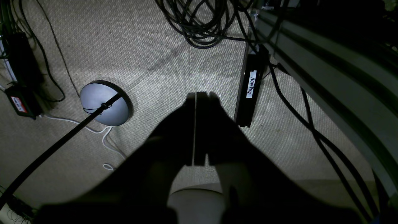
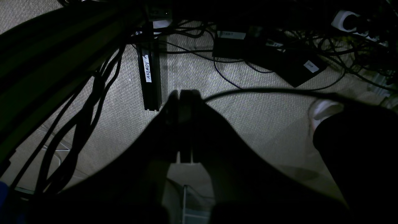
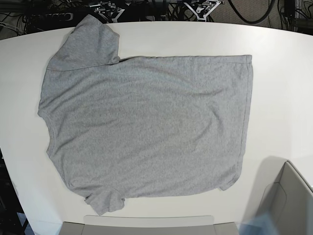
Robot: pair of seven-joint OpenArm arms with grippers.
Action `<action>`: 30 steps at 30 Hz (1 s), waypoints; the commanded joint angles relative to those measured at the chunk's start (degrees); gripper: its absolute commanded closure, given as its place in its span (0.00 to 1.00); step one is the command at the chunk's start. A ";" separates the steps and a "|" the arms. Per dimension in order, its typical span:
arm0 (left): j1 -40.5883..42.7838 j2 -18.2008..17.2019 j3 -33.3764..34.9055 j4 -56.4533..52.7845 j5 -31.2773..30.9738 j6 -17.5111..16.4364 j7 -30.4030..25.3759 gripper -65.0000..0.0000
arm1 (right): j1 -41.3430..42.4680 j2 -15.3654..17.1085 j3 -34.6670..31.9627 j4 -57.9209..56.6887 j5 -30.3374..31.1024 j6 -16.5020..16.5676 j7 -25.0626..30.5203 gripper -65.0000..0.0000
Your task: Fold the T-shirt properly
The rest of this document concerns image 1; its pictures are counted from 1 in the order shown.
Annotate coiled black cables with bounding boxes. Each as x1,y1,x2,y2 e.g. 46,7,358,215
155,0,280,49

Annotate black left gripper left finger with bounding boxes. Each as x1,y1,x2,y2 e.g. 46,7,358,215
34,93,195,224

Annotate black power strip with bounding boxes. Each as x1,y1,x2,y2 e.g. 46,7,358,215
1,33,44,89

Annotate black cable along floor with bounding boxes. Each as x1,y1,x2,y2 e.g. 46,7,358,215
268,62,383,221

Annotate aluminium table frame rail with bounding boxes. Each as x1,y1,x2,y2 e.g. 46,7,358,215
255,9,398,198

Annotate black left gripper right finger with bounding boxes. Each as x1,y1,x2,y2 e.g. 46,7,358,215
195,92,361,224

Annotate white cable on floor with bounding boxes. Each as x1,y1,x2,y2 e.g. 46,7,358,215
40,114,127,171

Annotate black adapter red label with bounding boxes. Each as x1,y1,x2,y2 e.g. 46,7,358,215
4,85,43,120

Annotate black lamp pole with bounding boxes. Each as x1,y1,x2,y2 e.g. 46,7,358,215
0,94,121,209

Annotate black labelled power brick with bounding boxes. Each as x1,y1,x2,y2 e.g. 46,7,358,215
234,46,269,128

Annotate round grey lamp base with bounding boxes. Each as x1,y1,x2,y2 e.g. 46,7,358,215
80,80,134,126

